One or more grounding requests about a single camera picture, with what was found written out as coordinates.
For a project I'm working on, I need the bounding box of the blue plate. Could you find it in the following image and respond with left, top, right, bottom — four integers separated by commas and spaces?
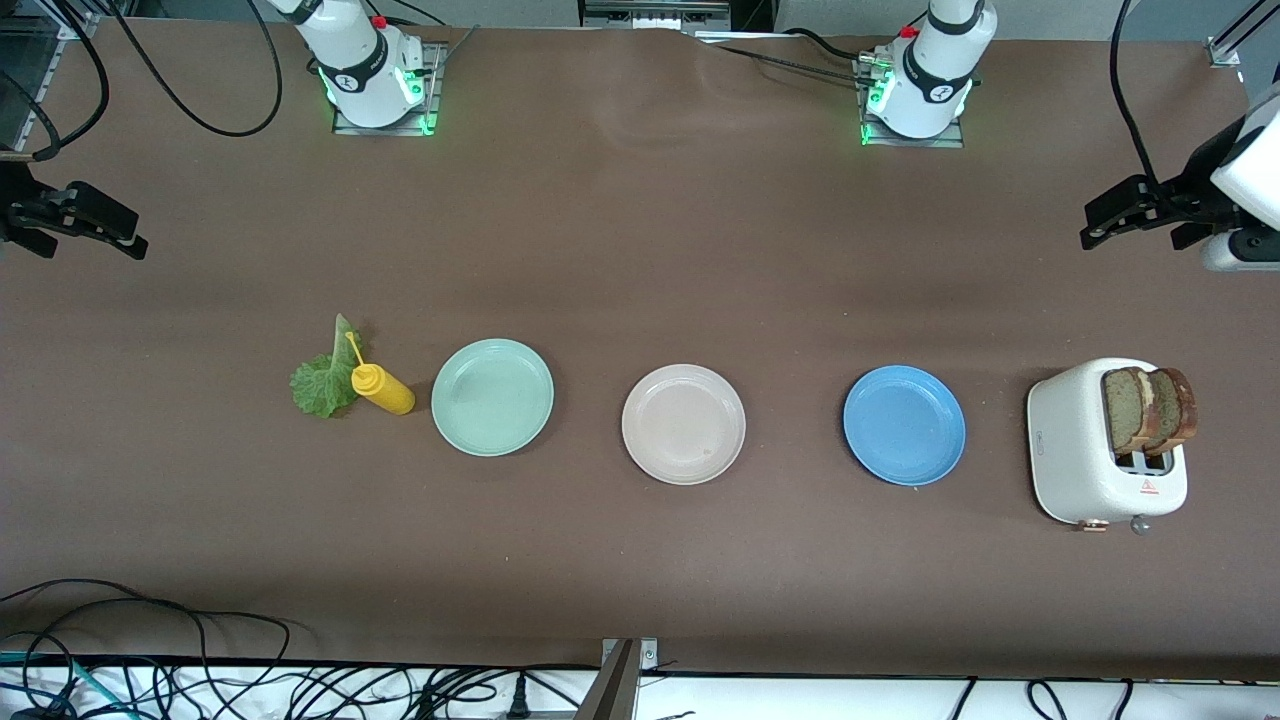
842, 364, 967, 488

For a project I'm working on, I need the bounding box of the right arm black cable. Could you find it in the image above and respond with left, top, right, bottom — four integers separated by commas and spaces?
0, 0, 284, 161

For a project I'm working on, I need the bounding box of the aluminium frame with glass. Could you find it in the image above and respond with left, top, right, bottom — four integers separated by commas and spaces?
0, 0, 101, 166

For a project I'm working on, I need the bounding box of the teal cable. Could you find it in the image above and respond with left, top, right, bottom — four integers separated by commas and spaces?
0, 650, 111, 720

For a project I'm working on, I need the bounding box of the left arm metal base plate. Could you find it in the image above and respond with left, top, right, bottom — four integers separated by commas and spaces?
855, 55, 966, 149

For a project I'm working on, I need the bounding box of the green lettuce leaf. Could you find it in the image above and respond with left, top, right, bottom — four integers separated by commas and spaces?
289, 314, 363, 420

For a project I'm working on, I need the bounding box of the short aluminium profile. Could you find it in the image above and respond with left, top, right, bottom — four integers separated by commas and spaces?
1205, 0, 1280, 69

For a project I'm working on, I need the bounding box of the grey metal frame bar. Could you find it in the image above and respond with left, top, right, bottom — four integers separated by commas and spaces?
580, 0, 733, 31

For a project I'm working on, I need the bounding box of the beige plate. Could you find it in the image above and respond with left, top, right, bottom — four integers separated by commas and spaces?
621, 364, 747, 487

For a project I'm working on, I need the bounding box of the dark crust bread slice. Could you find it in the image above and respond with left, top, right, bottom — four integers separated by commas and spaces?
1143, 367, 1199, 456

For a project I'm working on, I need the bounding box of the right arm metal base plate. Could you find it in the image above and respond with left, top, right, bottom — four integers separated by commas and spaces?
331, 40, 447, 137

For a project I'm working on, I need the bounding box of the long looping black cable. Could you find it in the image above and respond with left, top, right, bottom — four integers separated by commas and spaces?
0, 578, 293, 666

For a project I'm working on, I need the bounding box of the white side bench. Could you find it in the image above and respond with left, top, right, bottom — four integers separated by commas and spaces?
0, 655, 1280, 720

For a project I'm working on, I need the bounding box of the yellow squeeze bottle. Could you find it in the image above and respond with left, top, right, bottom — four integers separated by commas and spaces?
345, 332, 416, 417

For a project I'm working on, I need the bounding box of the white toaster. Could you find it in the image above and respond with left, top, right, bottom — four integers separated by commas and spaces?
1026, 358, 1189, 533

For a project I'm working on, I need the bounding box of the black base cable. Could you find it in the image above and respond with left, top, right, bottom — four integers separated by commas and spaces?
690, 28, 881, 91

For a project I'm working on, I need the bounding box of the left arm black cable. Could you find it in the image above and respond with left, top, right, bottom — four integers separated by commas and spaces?
1107, 0, 1163, 191

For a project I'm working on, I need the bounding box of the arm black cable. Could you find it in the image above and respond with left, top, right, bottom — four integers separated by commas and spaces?
0, 0, 284, 161
1107, 0, 1163, 191

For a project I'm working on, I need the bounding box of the aluminium camera post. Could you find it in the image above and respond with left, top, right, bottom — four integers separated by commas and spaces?
570, 637, 661, 720

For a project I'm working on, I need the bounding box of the light crust bread slice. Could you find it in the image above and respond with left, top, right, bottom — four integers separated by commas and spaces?
1101, 367, 1153, 454

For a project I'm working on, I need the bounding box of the mint green plate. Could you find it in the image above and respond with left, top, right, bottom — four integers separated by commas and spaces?
431, 338, 555, 458

